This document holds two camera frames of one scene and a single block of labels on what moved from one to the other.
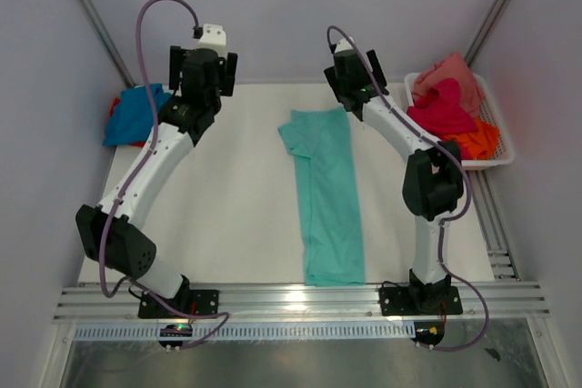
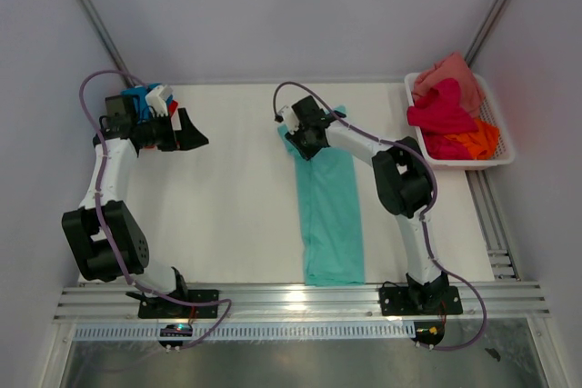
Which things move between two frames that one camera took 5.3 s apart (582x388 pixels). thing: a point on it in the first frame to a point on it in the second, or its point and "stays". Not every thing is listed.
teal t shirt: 321,139 stays
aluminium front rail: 494,301 stays
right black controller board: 430,333 stays
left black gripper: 230,71 to 187,138
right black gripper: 330,74 to 306,153
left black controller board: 181,330 stays
